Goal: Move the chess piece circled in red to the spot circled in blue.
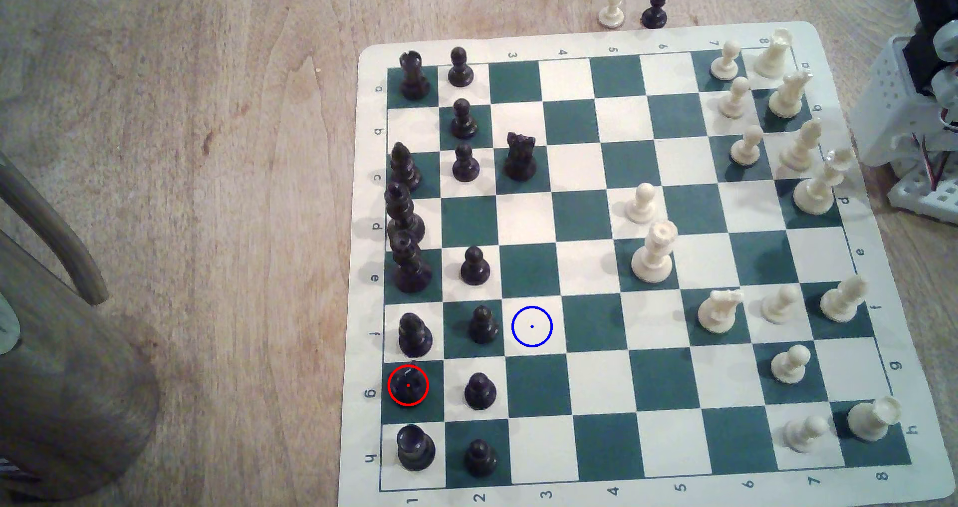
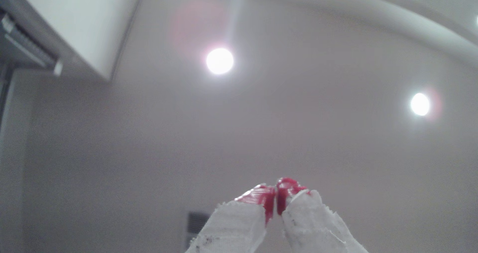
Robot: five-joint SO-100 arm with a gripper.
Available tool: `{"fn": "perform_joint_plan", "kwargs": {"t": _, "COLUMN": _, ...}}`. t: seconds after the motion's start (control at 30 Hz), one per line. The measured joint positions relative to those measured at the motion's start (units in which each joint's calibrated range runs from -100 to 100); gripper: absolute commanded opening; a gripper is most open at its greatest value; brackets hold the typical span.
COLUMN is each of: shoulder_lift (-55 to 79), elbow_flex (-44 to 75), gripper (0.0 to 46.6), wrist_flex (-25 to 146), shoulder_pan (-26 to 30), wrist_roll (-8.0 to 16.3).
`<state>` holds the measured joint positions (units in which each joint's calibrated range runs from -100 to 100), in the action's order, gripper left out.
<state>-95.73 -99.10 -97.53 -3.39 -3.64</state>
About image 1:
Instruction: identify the red white servo wire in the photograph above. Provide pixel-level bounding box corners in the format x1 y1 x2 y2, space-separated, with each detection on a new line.
919 129 950 192

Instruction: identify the black knight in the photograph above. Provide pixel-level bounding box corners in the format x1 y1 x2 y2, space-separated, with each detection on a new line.
389 363 429 407
503 132 538 182

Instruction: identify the white knight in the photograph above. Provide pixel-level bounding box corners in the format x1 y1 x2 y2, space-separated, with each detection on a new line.
768 70 814 119
698 288 745 335

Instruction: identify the white rook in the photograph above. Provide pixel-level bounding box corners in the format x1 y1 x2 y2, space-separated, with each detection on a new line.
847 395 904 443
753 28 794 79

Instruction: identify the white king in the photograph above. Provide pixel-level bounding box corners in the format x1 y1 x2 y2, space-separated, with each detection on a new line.
793 147 854 217

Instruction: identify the green white chess mat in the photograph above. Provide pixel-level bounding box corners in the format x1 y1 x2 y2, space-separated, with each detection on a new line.
337 20 957 507

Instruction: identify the white queen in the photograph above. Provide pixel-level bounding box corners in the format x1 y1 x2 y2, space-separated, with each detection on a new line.
631 220 680 284

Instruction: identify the white perforated base plate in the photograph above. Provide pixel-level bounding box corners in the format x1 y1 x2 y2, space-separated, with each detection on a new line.
887 159 958 226

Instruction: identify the black bishop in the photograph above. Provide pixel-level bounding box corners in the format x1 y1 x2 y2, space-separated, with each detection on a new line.
389 142 422 191
397 311 434 358

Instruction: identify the black queen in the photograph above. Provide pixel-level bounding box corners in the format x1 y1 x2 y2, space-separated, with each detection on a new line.
384 181 427 244

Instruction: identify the white bishop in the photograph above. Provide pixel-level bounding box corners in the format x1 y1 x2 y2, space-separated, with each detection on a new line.
779 117 823 173
819 275 870 324

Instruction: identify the black king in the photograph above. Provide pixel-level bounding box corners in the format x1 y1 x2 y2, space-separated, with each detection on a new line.
389 230 434 294

